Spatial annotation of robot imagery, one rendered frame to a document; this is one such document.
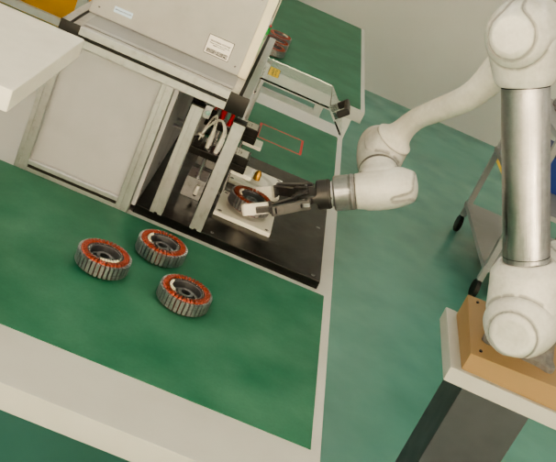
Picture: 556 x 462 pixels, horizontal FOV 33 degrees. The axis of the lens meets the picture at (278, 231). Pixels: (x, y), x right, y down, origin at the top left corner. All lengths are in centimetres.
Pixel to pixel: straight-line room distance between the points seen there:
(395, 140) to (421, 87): 537
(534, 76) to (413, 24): 573
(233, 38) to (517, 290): 84
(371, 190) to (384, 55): 543
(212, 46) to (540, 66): 74
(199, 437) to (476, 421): 96
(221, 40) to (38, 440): 118
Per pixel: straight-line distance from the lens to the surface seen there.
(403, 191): 232
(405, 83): 777
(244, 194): 242
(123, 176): 221
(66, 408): 157
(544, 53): 196
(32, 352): 166
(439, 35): 771
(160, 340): 181
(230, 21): 220
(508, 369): 227
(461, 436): 242
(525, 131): 200
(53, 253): 195
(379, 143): 242
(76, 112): 219
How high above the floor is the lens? 169
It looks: 22 degrees down
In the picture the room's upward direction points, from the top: 25 degrees clockwise
